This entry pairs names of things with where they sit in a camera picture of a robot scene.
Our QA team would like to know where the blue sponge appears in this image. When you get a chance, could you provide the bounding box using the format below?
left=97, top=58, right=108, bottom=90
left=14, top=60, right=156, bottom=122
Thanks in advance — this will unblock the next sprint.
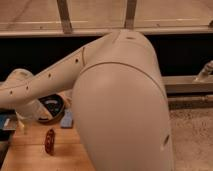
left=60, top=109, right=73, bottom=128

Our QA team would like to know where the white object at right edge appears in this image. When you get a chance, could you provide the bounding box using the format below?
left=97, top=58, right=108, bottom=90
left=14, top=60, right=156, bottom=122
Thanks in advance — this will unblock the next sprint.
left=195, top=60, right=213, bottom=82

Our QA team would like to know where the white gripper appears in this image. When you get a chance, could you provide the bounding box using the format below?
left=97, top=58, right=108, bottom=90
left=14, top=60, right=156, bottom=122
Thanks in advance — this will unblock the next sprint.
left=15, top=100, right=50, bottom=122

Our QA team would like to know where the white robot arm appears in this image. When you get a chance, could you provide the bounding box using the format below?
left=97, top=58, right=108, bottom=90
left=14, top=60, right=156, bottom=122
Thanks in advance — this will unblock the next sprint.
left=0, top=30, right=174, bottom=171

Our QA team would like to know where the wooden cutting board table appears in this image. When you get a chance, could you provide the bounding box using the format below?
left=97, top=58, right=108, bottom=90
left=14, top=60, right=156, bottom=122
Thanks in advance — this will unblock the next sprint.
left=1, top=117, right=95, bottom=171

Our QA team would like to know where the black bowl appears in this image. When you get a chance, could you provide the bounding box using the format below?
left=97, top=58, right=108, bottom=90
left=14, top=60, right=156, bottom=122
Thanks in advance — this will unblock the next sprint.
left=38, top=94, right=65, bottom=124

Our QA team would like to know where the red chili pepper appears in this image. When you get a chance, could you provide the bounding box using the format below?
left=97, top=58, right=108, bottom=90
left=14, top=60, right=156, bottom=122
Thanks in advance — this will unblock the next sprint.
left=44, top=129, right=55, bottom=155

